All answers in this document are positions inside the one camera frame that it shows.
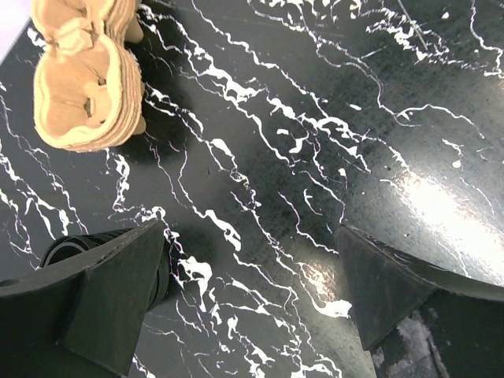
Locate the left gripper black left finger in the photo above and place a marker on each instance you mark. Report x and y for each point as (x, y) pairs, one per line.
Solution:
(81, 317)

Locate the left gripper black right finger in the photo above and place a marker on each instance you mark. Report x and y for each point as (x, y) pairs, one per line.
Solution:
(417, 319)

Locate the stack of black lids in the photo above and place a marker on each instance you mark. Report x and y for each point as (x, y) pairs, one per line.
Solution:
(71, 245)

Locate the stack of cardboard cup carriers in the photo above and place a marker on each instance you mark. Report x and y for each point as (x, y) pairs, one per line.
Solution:
(88, 89)

